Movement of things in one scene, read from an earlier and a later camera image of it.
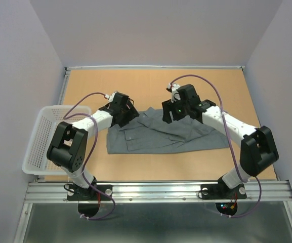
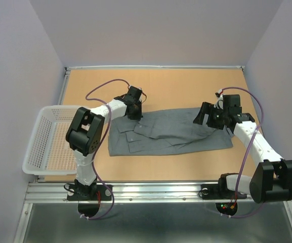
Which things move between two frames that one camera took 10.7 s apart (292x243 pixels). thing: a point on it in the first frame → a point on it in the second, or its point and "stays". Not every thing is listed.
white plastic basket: x=36 y=162 stays
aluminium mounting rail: x=160 y=191 stays
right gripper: x=168 y=106 → x=206 y=108
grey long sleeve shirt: x=149 y=132 stays
